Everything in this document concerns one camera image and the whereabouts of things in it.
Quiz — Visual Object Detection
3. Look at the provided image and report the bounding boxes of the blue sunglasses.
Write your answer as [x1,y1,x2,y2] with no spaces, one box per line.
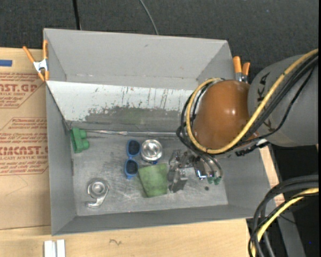
[124,139,142,180]

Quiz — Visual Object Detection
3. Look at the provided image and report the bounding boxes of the clear glass cup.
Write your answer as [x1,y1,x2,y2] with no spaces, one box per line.
[140,139,163,163]

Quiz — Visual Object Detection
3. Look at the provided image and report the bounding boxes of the silver metal measuring scoop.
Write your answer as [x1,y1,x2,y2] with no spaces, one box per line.
[85,178,110,208]

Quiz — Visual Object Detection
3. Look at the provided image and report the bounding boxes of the brown cardboard board red print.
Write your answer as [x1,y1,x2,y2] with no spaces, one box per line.
[0,46,52,231]

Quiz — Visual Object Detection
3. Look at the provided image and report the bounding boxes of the green toy block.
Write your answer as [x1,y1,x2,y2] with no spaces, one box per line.
[70,127,90,154]

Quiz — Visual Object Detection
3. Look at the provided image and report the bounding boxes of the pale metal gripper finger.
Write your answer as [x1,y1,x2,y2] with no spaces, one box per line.
[167,168,189,194]
[169,149,195,172]

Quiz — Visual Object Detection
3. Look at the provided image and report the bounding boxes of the grey metal bin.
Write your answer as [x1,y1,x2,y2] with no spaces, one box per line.
[42,27,271,237]

